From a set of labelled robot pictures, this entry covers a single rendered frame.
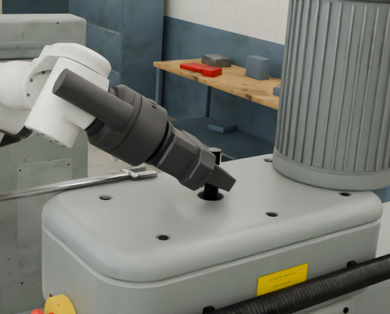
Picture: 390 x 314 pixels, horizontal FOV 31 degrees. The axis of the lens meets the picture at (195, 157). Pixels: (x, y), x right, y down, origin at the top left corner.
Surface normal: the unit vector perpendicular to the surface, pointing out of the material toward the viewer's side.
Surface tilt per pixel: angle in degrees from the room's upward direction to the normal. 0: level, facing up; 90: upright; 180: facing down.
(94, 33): 90
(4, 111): 103
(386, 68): 90
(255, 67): 90
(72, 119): 77
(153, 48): 90
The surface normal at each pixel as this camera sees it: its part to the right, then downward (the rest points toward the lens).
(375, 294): 0.58, 0.29
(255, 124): -0.81, 0.14
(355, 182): 0.08, 0.32
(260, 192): 0.06, -0.95
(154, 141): 0.38, 0.20
